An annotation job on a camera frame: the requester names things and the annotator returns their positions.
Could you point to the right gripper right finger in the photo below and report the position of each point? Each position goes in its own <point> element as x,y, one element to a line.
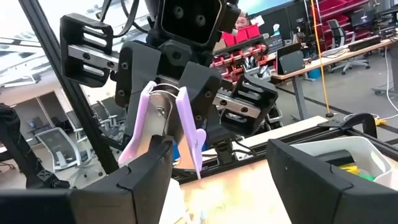
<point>326,199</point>

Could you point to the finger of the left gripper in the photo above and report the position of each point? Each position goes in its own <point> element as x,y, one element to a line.
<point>136,71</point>
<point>203,90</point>

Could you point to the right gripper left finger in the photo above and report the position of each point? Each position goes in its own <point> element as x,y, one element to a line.
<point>93,205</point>

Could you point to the green mini stapler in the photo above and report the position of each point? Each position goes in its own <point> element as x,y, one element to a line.
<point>366,178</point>

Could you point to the black stapler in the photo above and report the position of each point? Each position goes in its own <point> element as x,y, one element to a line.
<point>339,155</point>

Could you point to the red parts bin rack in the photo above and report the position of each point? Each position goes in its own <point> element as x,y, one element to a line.
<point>241,35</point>

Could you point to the person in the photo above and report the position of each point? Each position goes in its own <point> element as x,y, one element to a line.
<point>243,21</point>

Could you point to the white plastic bin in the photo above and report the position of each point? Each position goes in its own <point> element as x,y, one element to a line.
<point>373,149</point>

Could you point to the grey mesh office chair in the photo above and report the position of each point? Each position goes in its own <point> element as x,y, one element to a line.
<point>59,146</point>

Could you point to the black desk monitor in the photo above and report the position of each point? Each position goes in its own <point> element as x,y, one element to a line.
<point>290,62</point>

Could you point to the wooden office desk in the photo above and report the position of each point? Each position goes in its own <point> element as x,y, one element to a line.
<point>342,56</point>

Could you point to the black office chair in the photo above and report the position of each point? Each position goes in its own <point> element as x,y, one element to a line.
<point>337,31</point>

